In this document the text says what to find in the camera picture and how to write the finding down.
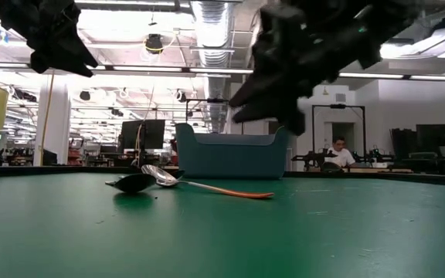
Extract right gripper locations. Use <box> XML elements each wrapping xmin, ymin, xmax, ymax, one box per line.
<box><xmin>228</xmin><ymin>0</ymin><xmax>366</xmax><ymax>137</ymax></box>

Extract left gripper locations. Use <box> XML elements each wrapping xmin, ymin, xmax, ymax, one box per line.
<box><xmin>24</xmin><ymin>0</ymin><xmax>99</xmax><ymax>78</ymax></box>

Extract all-metal spoon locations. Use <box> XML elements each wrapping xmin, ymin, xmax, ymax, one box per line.
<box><xmin>104</xmin><ymin>172</ymin><xmax>158</xmax><ymax>195</ymax></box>

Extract grey-blue plastic tub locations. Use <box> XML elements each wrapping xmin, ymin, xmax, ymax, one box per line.
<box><xmin>175</xmin><ymin>122</ymin><xmax>290</xmax><ymax>181</ymax></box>

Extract white pillar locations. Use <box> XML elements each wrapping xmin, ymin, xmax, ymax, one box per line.
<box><xmin>32</xmin><ymin>75</ymin><xmax>72</xmax><ymax>166</ymax></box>

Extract long light bar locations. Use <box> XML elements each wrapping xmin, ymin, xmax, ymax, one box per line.
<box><xmin>0</xmin><ymin>61</ymin><xmax>445</xmax><ymax>83</ymax></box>

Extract person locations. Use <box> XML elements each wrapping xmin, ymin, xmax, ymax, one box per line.
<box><xmin>324</xmin><ymin>135</ymin><xmax>358</xmax><ymax>169</ymax></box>

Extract black monitor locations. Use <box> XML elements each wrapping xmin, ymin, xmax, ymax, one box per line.
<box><xmin>118</xmin><ymin>118</ymin><xmax>167</xmax><ymax>152</ymax></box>

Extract background robot arms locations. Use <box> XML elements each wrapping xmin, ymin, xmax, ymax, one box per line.
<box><xmin>290</xmin><ymin>144</ymin><xmax>396</xmax><ymax>171</ymax></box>

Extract green table mat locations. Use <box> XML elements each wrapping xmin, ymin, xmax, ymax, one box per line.
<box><xmin>0</xmin><ymin>171</ymin><xmax>445</xmax><ymax>278</ymax></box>

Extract black desk equipment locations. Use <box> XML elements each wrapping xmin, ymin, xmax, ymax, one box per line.
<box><xmin>389</xmin><ymin>123</ymin><xmax>445</xmax><ymax>169</ymax></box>

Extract black rig frame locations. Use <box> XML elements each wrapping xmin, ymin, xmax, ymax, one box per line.
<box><xmin>185</xmin><ymin>97</ymin><xmax>233</xmax><ymax>135</ymax></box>
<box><xmin>311</xmin><ymin>103</ymin><xmax>367</xmax><ymax>171</ymax></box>

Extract silver ventilation duct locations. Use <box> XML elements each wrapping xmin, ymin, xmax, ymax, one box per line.
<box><xmin>189</xmin><ymin>0</ymin><xmax>236</xmax><ymax>134</ymax></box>

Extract black hanging camera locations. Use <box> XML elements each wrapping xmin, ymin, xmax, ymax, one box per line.
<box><xmin>144</xmin><ymin>33</ymin><xmax>165</xmax><ymax>56</ymax></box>

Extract orange-handled metal spoon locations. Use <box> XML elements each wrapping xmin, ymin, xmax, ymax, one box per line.
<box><xmin>141</xmin><ymin>164</ymin><xmax>276</xmax><ymax>200</ymax></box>

